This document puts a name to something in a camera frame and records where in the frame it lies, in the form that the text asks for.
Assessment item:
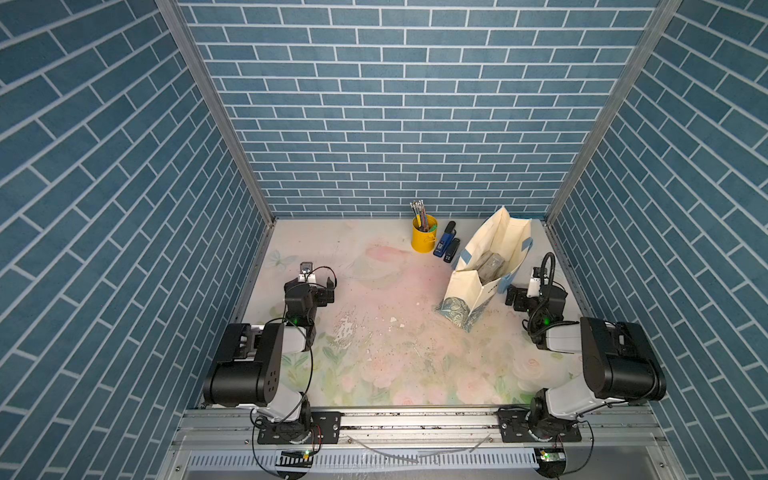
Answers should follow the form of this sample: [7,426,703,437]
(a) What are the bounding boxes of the clear compass set case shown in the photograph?
[476,251,507,285]

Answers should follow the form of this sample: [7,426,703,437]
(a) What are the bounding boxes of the cream canvas tote bag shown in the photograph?
[438,207,533,332]

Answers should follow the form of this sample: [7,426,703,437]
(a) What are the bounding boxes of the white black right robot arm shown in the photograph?
[497,252,667,443]

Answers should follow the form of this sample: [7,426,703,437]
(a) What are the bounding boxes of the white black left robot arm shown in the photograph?
[203,273,341,445]

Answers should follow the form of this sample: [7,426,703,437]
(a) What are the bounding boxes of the black stapler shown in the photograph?
[443,238,460,263]

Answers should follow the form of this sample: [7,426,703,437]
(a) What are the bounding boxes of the blue stapler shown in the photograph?
[433,220,456,258]

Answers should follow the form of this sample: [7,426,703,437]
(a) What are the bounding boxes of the yellow pencil cup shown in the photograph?
[411,215,438,254]

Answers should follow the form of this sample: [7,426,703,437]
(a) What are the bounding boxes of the pencils in cup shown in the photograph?
[410,200,430,232]

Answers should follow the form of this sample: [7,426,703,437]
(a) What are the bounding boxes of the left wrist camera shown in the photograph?
[298,261,316,283]

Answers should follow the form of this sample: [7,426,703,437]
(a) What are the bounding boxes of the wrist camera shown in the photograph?
[526,267,542,298]
[298,261,316,283]

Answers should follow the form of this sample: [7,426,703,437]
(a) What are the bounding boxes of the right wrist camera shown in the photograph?
[526,267,542,298]

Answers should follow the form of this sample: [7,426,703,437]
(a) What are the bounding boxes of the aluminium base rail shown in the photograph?
[159,406,684,479]

